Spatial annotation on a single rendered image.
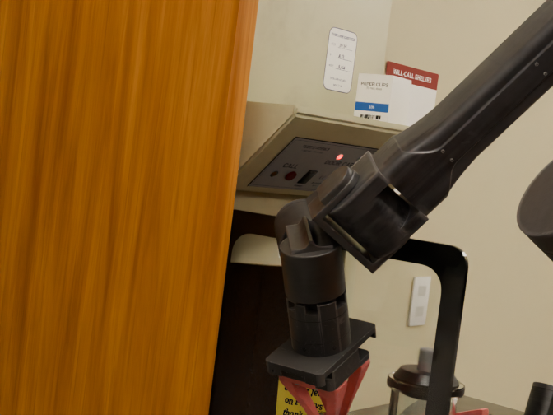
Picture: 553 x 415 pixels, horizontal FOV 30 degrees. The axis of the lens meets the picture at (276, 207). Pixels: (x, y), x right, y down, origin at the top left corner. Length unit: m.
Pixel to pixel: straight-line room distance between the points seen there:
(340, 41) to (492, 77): 0.46
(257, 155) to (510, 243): 1.71
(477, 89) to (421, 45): 1.41
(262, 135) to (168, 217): 0.14
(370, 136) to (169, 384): 0.37
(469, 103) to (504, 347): 1.98
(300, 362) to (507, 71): 0.32
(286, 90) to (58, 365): 0.42
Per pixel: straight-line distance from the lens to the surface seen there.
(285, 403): 1.12
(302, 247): 0.93
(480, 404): 2.47
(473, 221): 2.58
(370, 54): 1.39
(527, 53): 0.90
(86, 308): 1.19
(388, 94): 1.29
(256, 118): 1.12
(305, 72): 1.29
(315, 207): 0.93
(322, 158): 1.20
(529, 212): 0.64
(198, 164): 1.07
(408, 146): 0.91
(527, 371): 3.01
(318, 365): 0.96
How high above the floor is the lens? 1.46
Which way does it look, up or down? 3 degrees down
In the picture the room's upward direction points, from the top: 7 degrees clockwise
